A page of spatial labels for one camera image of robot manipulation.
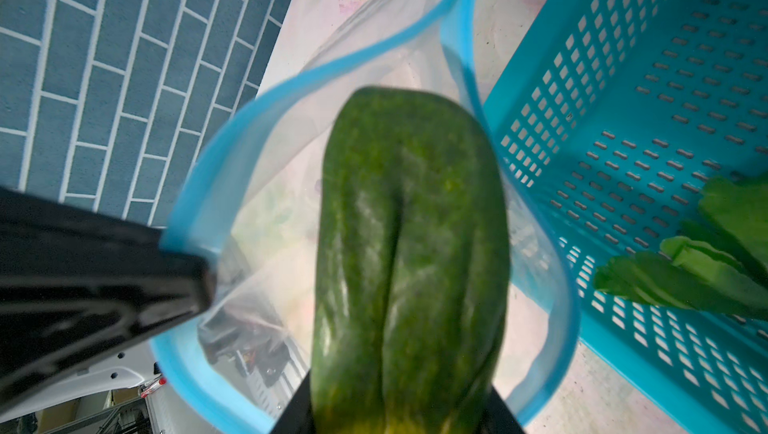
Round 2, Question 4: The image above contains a green leafy vegetable toy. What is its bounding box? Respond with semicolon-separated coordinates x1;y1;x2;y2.
593;173;767;321

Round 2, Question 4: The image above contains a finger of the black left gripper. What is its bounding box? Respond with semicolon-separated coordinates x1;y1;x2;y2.
1;189;215;412

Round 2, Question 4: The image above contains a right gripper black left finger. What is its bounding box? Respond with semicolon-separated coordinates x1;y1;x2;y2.
271;373;314;434

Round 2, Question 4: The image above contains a clear zip top bag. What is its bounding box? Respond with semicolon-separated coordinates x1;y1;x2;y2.
152;0;580;433

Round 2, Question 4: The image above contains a teal plastic basket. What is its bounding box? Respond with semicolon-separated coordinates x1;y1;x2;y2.
485;0;767;433

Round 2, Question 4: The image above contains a yellow green corn toy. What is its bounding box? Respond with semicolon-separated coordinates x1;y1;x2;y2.
310;87;512;433

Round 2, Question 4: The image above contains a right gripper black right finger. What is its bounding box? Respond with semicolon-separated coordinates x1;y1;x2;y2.
482;388;525;434

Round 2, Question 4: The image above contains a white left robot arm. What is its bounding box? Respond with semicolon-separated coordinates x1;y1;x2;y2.
1;189;215;421

